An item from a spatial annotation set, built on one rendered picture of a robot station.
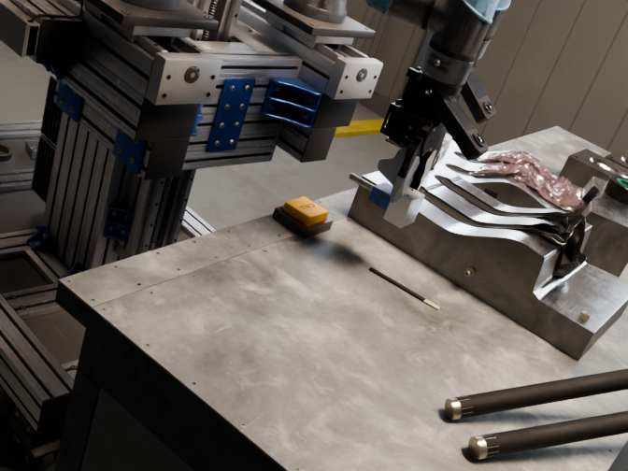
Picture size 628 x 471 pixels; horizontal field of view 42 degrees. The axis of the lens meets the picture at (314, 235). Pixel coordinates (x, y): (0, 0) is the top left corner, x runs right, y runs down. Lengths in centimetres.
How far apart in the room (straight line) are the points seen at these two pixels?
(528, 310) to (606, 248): 42
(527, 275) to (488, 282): 7
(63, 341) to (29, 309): 12
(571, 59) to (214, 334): 339
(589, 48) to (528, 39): 33
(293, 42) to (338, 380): 102
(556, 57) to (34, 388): 321
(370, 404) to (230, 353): 20
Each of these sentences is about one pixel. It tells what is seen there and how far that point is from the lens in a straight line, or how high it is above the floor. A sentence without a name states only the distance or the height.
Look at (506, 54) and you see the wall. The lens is 448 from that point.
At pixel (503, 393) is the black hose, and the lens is 117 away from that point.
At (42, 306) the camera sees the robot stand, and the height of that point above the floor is 23.
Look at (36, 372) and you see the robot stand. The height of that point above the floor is 23.
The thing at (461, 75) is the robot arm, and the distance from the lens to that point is 128.
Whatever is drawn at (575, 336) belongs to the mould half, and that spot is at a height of 84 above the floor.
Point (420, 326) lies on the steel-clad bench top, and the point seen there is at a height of 80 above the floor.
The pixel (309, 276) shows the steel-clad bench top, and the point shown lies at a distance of 133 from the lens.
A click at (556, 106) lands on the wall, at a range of 434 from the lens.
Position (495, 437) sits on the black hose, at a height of 83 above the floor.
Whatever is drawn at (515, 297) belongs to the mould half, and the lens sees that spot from 144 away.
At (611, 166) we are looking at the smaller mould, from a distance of 236.
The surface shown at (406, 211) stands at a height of 93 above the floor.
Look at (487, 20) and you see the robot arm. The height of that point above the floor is 126.
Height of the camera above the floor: 145
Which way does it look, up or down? 27 degrees down
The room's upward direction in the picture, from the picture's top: 20 degrees clockwise
